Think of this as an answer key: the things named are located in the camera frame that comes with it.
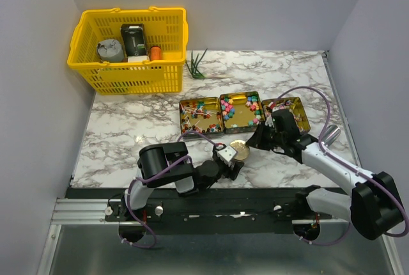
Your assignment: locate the black carton box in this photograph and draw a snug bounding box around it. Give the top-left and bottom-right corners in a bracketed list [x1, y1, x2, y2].
[120, 24, 148, 56]

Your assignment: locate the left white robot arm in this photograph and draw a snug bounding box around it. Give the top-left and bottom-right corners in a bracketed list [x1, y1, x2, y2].
[120, 141, 244, 221]

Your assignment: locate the tin of star candies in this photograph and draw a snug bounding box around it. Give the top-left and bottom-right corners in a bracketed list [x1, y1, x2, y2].
[219, 91, 265, 134]

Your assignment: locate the orange bottle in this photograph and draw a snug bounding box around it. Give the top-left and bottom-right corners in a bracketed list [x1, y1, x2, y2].
[150, 45, 163, 61]

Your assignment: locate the yellow plastic shopping basket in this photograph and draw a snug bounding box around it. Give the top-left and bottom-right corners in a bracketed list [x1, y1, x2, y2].
[67, 6, 189, 95]

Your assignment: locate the tin of dark lollipops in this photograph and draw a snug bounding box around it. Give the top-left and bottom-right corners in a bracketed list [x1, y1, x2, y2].
[179, 97, 224, 141]

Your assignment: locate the black mounting base rail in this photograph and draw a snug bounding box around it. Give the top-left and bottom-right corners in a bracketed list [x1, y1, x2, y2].
[65, 187, 352, 236]

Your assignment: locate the round jar lid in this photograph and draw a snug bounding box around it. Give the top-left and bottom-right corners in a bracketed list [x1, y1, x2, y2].
[229, 139, 250, 161]

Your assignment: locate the tin of rainbow lollipops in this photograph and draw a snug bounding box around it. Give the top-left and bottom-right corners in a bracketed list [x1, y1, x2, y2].
[261, 97, 311, 134]

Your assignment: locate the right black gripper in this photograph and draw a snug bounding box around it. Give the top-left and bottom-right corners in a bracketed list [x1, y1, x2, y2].
[245, 120, 285, 151]

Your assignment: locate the silver metal scoop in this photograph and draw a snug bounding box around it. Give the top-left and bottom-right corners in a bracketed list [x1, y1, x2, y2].
[322, 124, 341, 146]

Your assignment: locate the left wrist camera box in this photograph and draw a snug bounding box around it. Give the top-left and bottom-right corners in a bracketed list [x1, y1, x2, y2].
[216, 146, 238, 166]

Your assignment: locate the white box in basket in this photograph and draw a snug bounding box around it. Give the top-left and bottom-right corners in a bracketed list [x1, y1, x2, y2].
[127, 56, 150, 63]

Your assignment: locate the green onion sprig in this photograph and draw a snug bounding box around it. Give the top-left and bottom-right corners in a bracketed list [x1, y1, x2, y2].
[185, 49, 229, 80]

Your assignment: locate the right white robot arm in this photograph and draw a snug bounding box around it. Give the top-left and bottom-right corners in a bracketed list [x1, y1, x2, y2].
[245, 109, 408, 240]

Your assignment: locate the grey crumpled can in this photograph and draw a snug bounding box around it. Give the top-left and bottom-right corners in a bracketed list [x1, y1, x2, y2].
[96, 39, 125, 63]

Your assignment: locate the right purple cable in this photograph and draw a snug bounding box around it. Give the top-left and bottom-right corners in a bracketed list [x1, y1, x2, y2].
[273, 86, 409, 246]

